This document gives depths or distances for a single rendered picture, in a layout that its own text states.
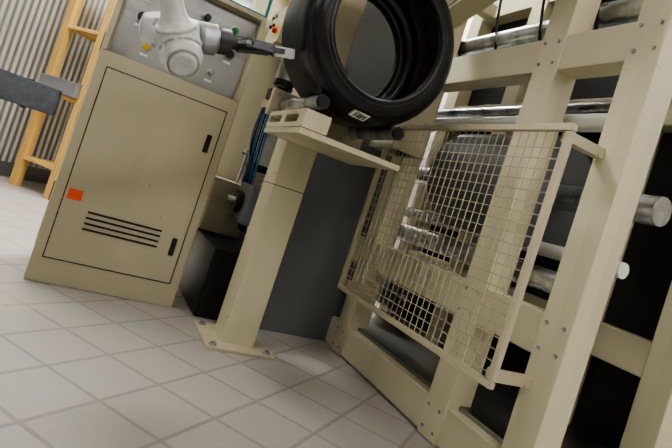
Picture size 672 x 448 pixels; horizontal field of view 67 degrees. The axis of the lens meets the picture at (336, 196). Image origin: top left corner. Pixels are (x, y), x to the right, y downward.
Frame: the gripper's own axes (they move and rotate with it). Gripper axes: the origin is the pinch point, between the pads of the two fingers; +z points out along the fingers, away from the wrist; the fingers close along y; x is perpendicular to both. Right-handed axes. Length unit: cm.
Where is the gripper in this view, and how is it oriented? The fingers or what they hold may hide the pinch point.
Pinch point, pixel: (283, 52)
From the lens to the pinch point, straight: 163.5
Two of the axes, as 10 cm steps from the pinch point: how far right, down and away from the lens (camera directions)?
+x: -0.9, 9.9, 0.8
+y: -4.2, -1.1, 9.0
